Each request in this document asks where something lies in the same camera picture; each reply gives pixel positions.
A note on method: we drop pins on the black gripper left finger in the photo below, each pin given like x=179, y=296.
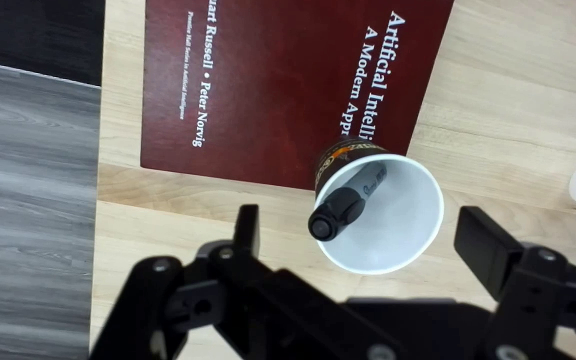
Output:
x=235, y=301

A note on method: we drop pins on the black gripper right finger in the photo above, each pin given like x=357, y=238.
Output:
x=540, y=301

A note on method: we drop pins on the black sharpie marker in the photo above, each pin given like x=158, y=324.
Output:
x=340, y=203

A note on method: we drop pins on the dark red hardcover book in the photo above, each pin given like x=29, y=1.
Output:
x=268, y=80

